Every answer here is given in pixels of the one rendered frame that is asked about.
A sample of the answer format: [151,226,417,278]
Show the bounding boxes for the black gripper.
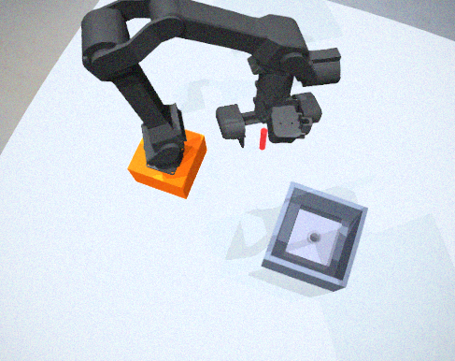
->
[216,80,322,149]

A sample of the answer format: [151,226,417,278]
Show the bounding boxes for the red peg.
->
[260,128,268,151]

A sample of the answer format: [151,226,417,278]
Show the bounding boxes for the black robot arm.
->
[81,0,342,175]

